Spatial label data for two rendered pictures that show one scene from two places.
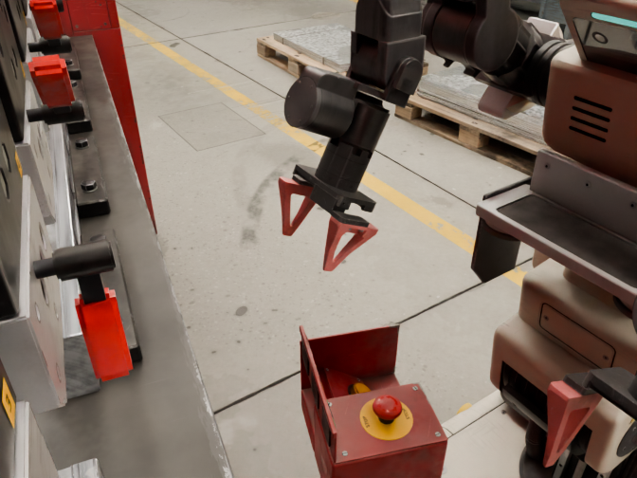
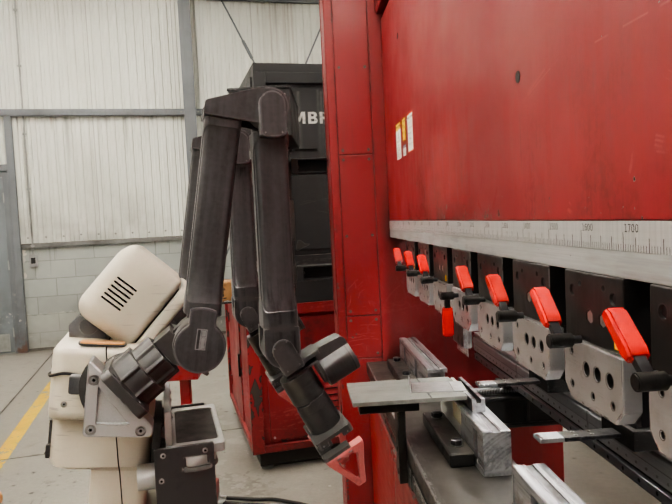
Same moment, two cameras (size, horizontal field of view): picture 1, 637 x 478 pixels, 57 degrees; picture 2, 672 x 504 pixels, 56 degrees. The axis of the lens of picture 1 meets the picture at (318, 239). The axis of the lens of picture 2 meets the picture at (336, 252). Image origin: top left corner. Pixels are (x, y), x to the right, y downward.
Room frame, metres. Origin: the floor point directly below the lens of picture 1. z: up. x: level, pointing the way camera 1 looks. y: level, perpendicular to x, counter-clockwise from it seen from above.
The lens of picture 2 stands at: (1.63, 0.34, 1.42)
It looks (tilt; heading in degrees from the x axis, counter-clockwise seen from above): 3 degrees down; 199
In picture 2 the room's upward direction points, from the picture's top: 3 degrees counter-clockwise
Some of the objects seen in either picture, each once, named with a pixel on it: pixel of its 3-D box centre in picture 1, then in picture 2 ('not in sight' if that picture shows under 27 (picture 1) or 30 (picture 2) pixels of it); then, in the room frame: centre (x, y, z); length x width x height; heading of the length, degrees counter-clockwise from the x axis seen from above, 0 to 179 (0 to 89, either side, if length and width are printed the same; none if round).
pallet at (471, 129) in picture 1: (513, 119); not in sight; (3.32, -1.16, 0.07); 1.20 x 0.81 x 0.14; 37
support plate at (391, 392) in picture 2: not in sight; (403, 391); (0.15, 0.00, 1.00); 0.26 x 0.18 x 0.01; 112
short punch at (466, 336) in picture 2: not in sight; (462, 333); (0.09, 0.13, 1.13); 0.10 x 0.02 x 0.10; 22
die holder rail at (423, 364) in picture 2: not in sight; (421, 365); (-0.42, -0.07, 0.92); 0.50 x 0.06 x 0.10; 22
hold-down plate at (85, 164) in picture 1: (87, 173); not in sight; (1.04, 0.46, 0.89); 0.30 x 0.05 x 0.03; 22
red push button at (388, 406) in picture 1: (387, 412); not in sight; (0.53, -0.09, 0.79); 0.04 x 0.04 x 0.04
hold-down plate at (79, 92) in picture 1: (76, 104); not in sight; (1.41, 0.61, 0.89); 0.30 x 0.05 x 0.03; 22
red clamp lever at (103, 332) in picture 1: (89, 317); (450, 313); (0.26, 0.13, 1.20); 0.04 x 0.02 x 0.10; 112
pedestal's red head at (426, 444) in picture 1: (368, 408); not in sight; (0.58, -0.07, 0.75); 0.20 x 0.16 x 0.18; 13
